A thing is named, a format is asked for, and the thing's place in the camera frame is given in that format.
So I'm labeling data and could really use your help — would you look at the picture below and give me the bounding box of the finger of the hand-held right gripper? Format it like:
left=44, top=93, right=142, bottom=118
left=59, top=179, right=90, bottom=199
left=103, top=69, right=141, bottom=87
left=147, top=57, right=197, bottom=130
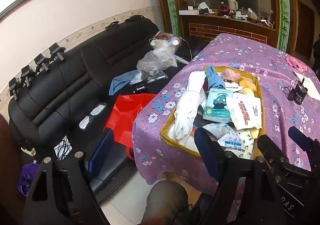
left=288, top=126, right=320, bottom=151
left=257, top=134, right=288, bottom=168

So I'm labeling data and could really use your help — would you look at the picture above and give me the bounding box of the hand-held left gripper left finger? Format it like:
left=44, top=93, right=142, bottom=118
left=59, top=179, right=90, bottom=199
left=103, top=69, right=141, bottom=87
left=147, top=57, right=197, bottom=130
left=22, top=128, right=114, bottom=225

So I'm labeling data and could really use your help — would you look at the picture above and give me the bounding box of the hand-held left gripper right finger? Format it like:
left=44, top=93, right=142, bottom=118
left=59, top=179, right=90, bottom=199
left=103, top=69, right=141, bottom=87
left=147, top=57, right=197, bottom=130
left=194, top=127, right=282, bottom=225

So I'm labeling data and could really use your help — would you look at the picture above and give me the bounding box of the white packet red print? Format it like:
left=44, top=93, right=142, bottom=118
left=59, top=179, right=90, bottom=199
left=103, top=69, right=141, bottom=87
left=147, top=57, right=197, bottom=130
left=226, top=96, right=263, bottom=130

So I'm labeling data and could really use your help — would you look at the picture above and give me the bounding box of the white towel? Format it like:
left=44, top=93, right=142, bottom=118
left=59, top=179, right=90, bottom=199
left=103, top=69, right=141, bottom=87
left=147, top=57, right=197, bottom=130
left=174, top=71, right=207, bottom=140

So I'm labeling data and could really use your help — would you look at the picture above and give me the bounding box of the yellow cardboard box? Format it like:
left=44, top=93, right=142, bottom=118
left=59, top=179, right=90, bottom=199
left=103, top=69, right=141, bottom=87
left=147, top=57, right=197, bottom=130
left=160, top=65, right=265, bottom=161

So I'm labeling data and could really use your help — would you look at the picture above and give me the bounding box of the pale yellow towel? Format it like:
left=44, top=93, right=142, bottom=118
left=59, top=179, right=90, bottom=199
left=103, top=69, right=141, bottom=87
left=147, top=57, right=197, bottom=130
left=236, top=78, right=257, bottom=98

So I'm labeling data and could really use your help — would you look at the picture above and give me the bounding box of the blue towel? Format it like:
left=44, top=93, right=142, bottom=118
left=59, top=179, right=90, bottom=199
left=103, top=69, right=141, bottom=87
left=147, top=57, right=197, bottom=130
left=204, top=65, right=227, bottom=93

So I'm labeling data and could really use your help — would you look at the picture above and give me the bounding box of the white blue patterned packet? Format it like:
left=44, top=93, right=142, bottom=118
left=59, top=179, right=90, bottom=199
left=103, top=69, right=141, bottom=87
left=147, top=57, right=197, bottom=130
left=201, top=123, right=237, bottom=140

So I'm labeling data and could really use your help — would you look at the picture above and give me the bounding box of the lemon print packet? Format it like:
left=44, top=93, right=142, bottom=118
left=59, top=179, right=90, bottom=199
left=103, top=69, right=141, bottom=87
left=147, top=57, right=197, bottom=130
left=235, top=130, right=256, bottom=159

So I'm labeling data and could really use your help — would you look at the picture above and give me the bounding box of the white packet blue label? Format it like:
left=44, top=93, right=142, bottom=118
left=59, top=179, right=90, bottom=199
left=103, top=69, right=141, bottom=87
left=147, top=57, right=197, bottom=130
left=217, top=131, right=247, bottom=151

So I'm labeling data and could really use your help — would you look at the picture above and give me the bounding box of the white flat packet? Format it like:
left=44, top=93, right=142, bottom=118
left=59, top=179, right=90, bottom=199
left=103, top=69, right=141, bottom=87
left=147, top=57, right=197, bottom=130
left=79, top=115, right=92, bottom=129
left=90, top=103, right=107, bottom=117

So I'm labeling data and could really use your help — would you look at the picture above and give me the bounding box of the black device with antenna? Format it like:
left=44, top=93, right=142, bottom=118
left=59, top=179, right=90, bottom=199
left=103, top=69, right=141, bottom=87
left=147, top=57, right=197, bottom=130
left=286, top=76, right=306, bottom=105

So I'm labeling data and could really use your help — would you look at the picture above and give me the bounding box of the cartoon tissue packet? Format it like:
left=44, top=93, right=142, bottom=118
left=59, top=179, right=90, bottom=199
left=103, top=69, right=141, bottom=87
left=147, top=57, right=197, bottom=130
left=201, top=88, right=234, bottom=123

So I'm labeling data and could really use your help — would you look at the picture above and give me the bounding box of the red plastic bag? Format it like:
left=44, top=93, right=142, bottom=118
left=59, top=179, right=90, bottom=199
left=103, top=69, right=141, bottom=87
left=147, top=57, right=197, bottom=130
left=104, top=93, right=157, bottom=161

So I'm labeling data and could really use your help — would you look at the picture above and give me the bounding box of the white paper sheet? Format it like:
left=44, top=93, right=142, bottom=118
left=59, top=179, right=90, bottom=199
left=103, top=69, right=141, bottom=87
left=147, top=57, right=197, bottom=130
left=292, top=71, right=320, bottom=101

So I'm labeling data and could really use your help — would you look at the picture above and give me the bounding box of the person's leg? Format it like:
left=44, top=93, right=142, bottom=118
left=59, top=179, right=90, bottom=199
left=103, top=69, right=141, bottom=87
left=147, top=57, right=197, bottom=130
left=141, top=180, right=190, bottom=225

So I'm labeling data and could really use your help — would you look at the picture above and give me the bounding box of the pink cloth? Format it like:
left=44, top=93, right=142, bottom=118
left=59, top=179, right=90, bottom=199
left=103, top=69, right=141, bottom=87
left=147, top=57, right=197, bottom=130
left=286, top=55, right=310, bottom=73

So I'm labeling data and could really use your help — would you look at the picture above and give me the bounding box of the grey blue cloth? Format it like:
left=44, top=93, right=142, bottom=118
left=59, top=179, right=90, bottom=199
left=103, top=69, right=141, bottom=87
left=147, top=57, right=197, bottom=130
left=109, top=70, right=140, bottom=96

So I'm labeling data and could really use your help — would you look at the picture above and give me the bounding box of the small black box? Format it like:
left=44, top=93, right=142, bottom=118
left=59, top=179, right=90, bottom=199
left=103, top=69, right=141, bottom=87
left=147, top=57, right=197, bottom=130
left=134, top=83, right=149, bottom=93

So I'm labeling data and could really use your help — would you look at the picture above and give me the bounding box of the pink plush toy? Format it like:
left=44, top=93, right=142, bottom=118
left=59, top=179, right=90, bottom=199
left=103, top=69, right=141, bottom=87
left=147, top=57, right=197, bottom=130
left=220, top=68, right=242, bottom=83

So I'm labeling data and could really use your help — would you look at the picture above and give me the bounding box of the purple cloth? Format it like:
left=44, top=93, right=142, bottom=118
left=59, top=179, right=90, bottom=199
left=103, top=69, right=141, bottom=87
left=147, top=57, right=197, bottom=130
left=17, top=162, right=40, bottom=197

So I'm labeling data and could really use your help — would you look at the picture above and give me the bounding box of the black leather sofa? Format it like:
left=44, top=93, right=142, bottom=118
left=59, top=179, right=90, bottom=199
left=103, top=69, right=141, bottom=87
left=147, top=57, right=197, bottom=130
left=7, top=16, right=208, bottom=205

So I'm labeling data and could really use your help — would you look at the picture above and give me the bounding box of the large clear plastic bag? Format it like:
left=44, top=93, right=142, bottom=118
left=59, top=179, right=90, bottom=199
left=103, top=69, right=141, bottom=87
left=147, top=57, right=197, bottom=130
left=136, top=46, right=190, bottom=83

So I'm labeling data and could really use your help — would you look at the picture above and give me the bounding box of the black handheld device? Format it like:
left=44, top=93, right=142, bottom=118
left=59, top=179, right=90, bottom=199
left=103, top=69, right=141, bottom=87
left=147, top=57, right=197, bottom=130
left=9, top=77, right=21, bottom=101
left=34, top=53, right=50, bottom=74
left=20, top=65, right=33, bottom=89
left=49, top=43, right=66, bottom=63

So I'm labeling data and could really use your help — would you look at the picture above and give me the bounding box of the wooden door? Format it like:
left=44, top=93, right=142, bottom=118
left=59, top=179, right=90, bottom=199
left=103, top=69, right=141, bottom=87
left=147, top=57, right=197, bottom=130
left=296, top=0, right=316, bottom=61

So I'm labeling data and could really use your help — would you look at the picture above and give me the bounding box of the clear bag of bottles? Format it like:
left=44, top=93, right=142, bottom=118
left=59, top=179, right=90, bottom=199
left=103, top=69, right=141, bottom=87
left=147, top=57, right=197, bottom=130
left=149, top=31, right=182, bottom=51

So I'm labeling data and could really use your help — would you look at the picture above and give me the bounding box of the wooden cabinet with counter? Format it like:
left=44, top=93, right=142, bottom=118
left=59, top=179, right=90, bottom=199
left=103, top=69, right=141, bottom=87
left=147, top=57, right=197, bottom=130
left=150, top=0, right=298, bottom=53

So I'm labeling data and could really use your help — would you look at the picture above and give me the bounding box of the pile of counter clutter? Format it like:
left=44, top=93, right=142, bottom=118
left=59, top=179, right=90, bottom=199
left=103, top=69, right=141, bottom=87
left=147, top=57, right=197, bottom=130
left=217, top=2, right=275, bottom=28

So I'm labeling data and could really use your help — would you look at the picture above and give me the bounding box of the green tissue box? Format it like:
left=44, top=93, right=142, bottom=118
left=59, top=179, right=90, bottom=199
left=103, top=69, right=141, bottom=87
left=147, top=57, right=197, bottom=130
left=197, top=2, right=212, bottom=14

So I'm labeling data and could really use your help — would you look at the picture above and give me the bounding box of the black cable bundle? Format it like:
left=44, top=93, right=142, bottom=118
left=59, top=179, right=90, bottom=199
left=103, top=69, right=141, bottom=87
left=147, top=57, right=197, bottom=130
left=54, top=136, right=73, bottom=161

